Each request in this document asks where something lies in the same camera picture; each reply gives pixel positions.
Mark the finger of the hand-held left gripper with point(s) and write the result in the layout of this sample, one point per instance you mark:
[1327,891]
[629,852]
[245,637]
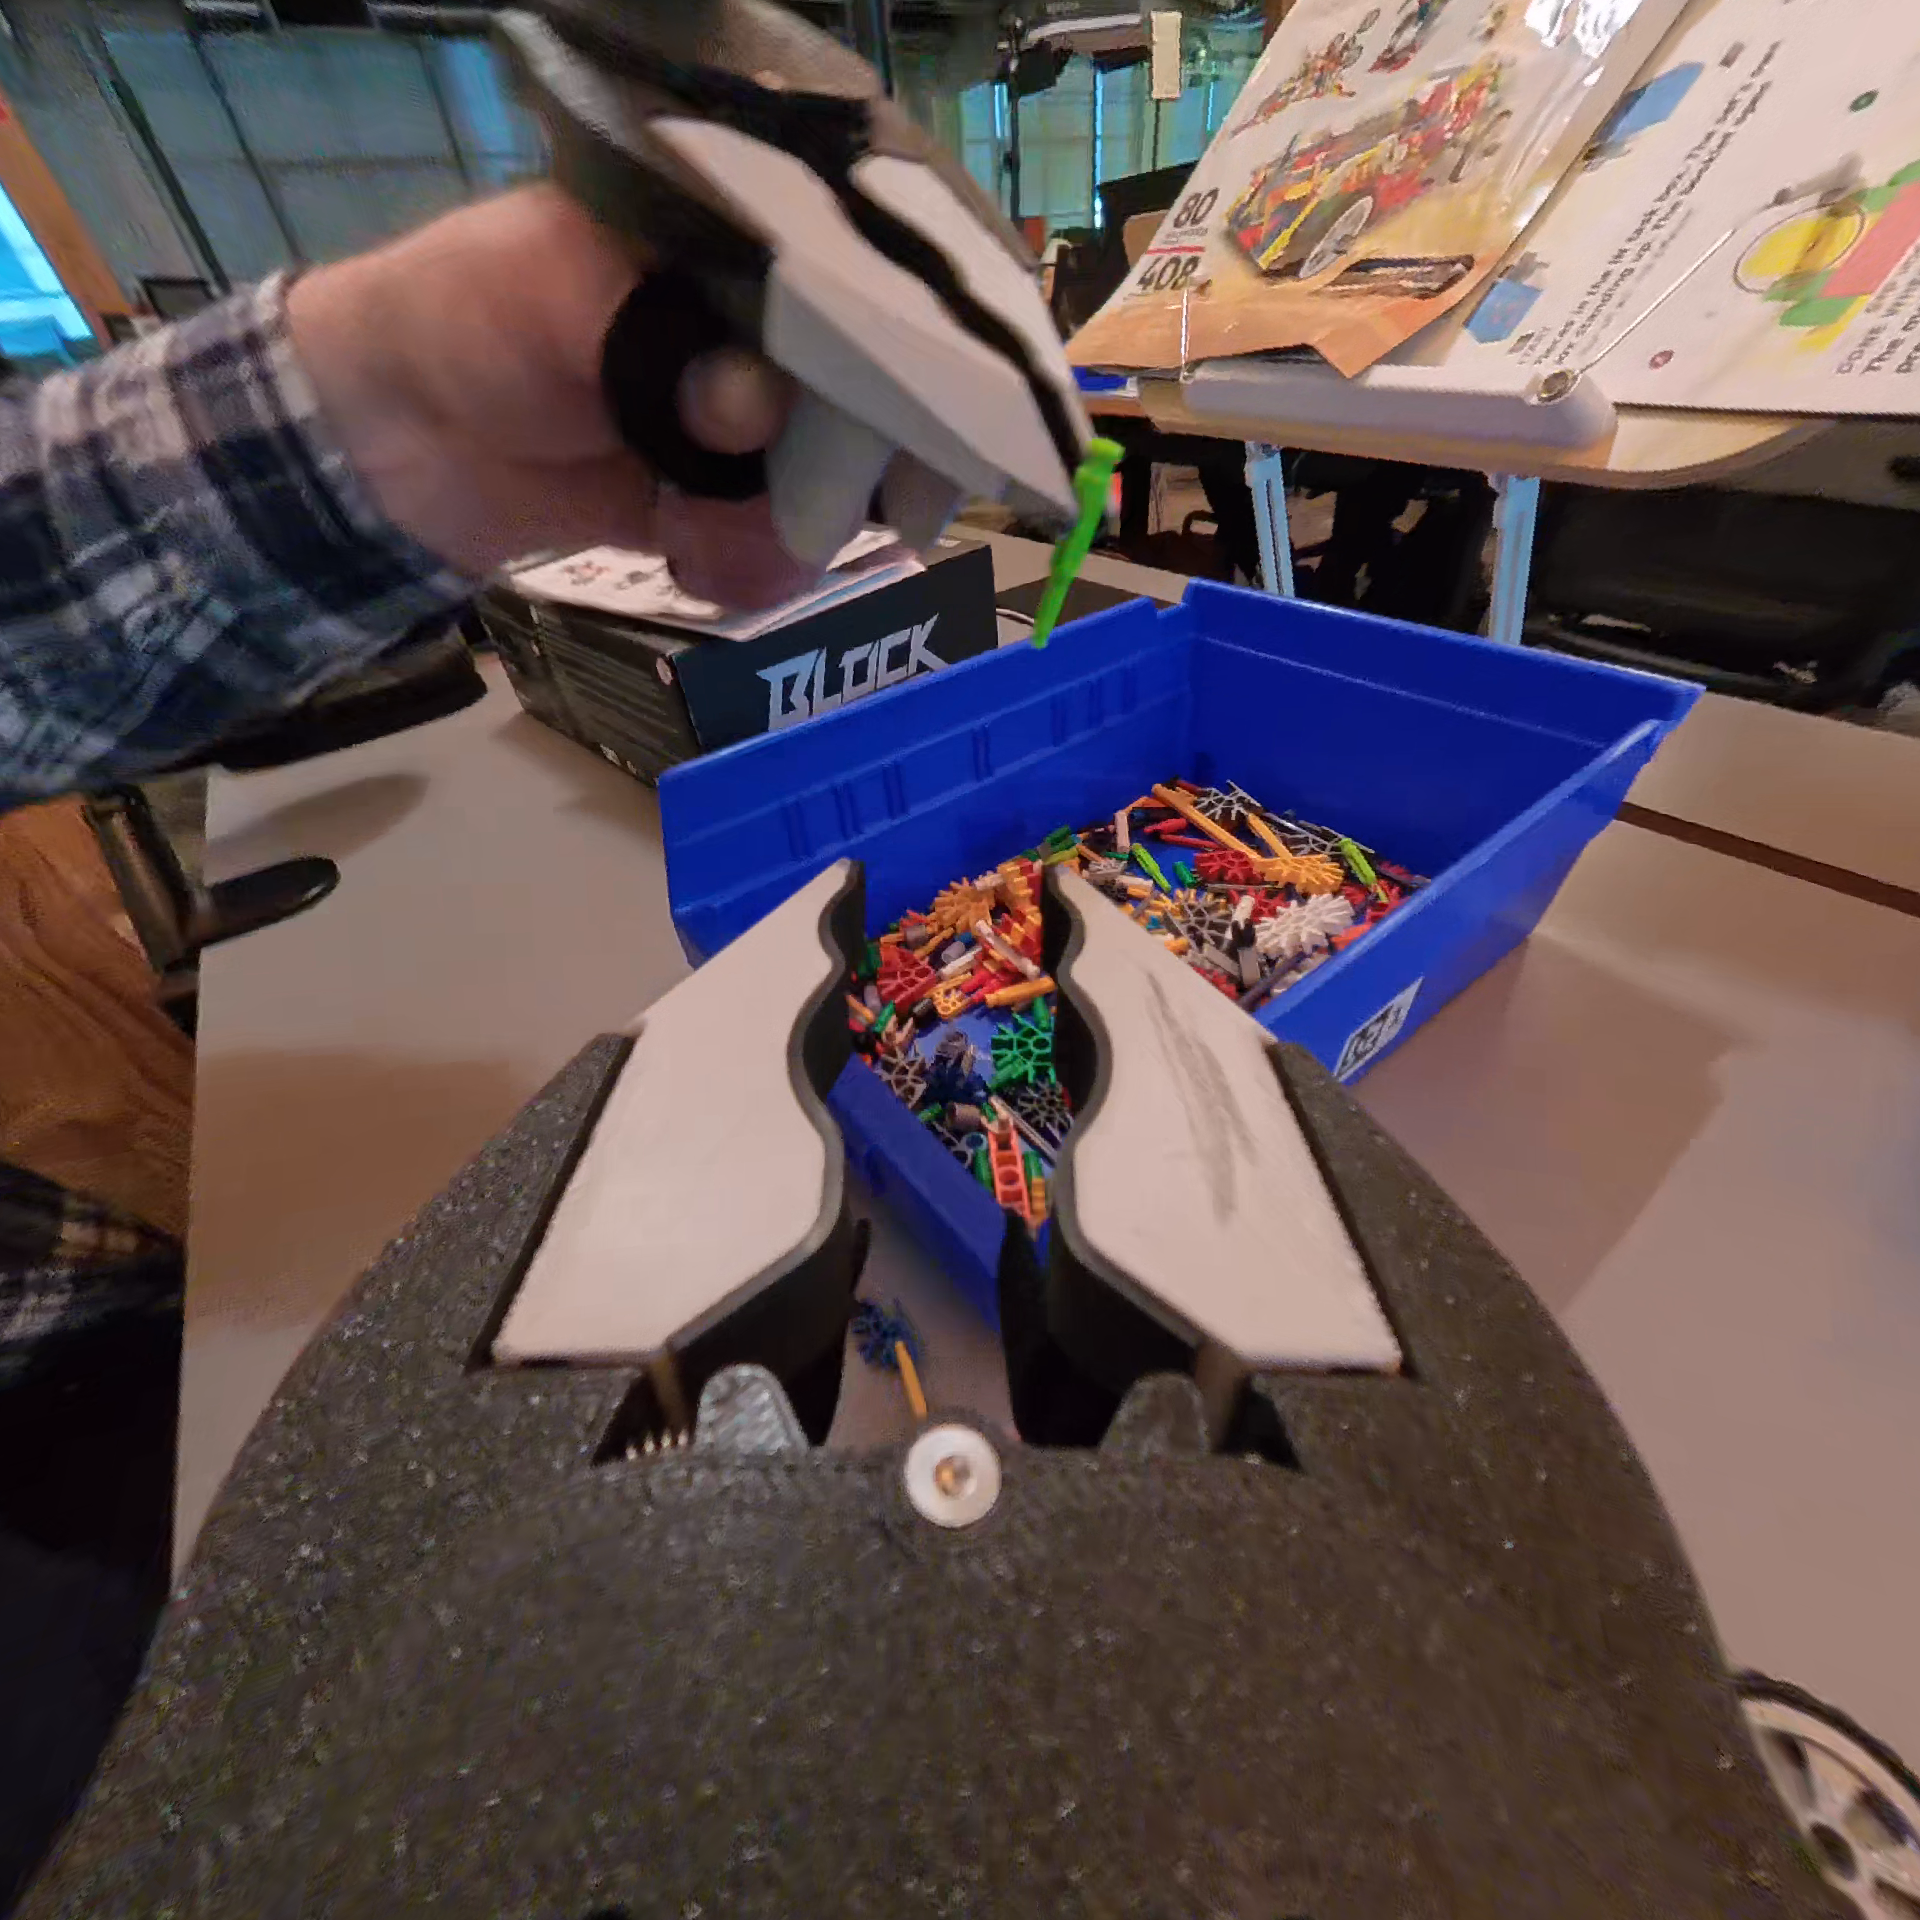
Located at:
[885,329]
[974,253]

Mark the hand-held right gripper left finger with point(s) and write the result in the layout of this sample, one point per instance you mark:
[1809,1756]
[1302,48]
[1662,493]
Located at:
[691,1184]

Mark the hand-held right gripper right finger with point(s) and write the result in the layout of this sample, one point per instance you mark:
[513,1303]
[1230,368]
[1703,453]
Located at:
[1215,1201]

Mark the colourful spoked wheel model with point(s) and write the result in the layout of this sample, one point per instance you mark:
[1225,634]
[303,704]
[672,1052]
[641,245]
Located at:
[892,1341]

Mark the lime green rod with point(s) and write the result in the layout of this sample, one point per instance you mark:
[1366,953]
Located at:
[1072,524]

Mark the pile of colourful toy pieces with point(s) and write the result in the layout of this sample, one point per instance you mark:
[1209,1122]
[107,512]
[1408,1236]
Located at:
[1230,885]

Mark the blue bin with toy pieces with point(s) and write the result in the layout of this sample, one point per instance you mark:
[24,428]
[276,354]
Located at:
[1425,720]

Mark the colourful toy car model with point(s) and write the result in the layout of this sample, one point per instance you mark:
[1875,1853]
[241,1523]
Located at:
[1838,1800]

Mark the person's left hand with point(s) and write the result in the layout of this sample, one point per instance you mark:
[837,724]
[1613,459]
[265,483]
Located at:
[464,375]

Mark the black box with white print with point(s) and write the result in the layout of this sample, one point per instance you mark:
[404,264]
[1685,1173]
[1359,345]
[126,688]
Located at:
[599,690]

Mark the toy box with car picture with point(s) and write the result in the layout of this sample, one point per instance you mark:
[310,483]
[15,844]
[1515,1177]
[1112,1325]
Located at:
[1425,148]

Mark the black round pad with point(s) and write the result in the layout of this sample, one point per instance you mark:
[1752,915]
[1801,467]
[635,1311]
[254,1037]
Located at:
[270,891]

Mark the dark printed shirt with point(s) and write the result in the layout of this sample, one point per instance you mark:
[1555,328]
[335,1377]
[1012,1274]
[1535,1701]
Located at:
[60,1575]

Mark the wooden post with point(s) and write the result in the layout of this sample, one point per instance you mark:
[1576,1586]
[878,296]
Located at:
[76,1020]

